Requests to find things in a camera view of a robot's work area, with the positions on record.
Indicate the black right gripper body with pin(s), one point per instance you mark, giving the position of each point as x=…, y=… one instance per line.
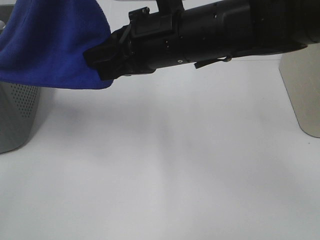
x=153, y=40

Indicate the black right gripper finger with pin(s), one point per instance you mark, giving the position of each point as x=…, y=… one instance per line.
x=114, y=67
x=108, y=52

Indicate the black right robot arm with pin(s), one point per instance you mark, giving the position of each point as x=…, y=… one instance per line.
x=204, y=35

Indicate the beige plastic basket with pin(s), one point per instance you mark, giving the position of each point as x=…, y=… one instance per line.
x=300, y=72

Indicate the grey perforated plastic basket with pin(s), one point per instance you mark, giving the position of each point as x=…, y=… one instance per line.
x=18, y=107

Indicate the blue towel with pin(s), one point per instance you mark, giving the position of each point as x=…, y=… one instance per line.
x=44, y=41

